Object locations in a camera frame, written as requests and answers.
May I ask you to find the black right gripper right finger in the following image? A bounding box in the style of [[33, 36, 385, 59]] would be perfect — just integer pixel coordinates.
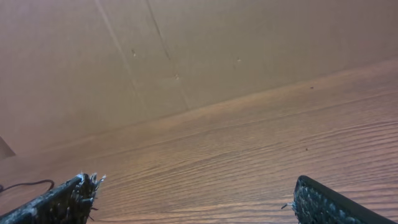
[[283, 175, 396, 224]]

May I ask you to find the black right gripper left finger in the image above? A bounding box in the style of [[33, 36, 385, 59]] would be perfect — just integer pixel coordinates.
[[1, 173, 106, 224]]

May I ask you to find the black usb cable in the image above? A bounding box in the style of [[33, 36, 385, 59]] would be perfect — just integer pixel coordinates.
[[0, 179, 55, 193]]

